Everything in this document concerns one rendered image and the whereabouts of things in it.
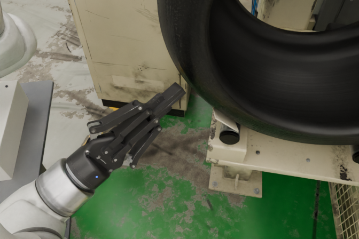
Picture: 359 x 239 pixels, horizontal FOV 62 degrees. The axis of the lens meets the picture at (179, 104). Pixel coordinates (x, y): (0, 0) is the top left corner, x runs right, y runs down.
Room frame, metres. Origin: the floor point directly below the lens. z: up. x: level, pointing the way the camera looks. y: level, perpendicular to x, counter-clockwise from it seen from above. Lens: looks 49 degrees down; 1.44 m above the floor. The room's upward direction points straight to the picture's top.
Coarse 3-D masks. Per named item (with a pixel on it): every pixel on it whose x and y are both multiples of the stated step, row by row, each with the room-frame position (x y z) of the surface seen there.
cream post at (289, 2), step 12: (264, 0) 0.75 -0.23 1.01; (276, 0) 0.72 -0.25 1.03; (288, 0) 0.71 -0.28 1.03; (300, 0) 0.71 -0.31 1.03; (312, 0) 0.70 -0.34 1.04; (264, 12) 0.72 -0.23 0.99; (276, 12) 0.71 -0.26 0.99; (288, 12) 0.71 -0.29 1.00; (300, 12) 0.70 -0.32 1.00; (312, 12) 0.70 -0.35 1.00; (276, 24) 0.71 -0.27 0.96; (288, 24) 0.71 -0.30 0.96; (300, 24) 0.70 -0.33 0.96; (228, 168) 0.72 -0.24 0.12; (240, 168) 0.71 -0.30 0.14
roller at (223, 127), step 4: (224, 124) 0.39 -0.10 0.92; (236, 124) 0.39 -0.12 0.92; (240, 124) 0.40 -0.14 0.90; (220, 128) 0.39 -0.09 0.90; (224, 128) 0.38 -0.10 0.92; (228, 128) 0.38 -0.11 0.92; (220, 132) 0.38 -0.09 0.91; (224, 132) 0.37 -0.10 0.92; (228, 132) 0.37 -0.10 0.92; (232, 132) 0.37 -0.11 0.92; (236, 132) 0.37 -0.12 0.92; (220, 136) 0.37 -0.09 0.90; (224, 136) 0.37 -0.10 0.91; (228, 136) 0.37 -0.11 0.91; (232, 136) 0.36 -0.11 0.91; (236, 136) 0.36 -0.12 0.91; (224, 140) 0.37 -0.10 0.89; (228, 140) 0.37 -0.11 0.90; (232, 140) 0.36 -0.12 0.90; (236, 140) 0.36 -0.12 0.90; (228, 144) 0.37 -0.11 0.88; (232, 144) 0.36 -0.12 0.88
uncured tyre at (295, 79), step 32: (160, 0) 0.41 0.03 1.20; (192, 0) 0.37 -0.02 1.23; (224, 0) 0.64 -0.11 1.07; (192, 32) 0.37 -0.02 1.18; (224, 32) 0.62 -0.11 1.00; (256, 32) 0.63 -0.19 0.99; (288, 32) 0.64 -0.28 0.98; (320, 32) 0.63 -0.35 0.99; (352, 32) 0.59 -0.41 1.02; (192, 64) 0.37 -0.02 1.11; (224, 64) 0.53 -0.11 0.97; (256, 64) 0.58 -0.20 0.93; (288, 64) 0.59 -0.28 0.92; (320, 64) 0.57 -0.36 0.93; (352, 64) 0.55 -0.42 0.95; (224, 96) 0.36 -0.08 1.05; (256, 96) 0.47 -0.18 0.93; (288, 96) 0.48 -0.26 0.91; (320, 96) 0.48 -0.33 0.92; (352, 96) 0.46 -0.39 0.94; (256, 128) 0.35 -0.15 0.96; (288, 128) 0.33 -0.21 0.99; (320, 128) 0.33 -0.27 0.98; (352, 128) 0.33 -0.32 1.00
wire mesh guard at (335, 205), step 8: (336, 184) 0.52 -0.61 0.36; (344, 184) 0.49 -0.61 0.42; (336, 192) 0.49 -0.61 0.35; (352, 192) 0.44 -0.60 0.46; (336, 200) 0.47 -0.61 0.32; (336, 208) 0.44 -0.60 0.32; (336, 216) 0.41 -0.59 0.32; (344, 216) 0.39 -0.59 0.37; (352, 216) 0.37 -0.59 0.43; (336, 224) 0.38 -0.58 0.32; (352, 224) 0.35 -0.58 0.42; (336, 232) 0.36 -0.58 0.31
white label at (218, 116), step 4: (216, 112) 0.39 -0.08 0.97; (220, 112) 0.40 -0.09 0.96; (216, 116) 0.37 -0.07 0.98; (220, 116) 0.38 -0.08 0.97; (224, 116) 0.39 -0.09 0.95; (220, 120) 0.36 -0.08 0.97; (224, 120) 0.37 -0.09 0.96; (228, 120) 0.38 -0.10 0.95; (232, 120) 0.39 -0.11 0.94; (228, 124) 0.36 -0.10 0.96; (232, 124) 0.37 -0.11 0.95; (232, 128) 0.36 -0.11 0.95; (236, 128) 0.36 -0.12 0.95
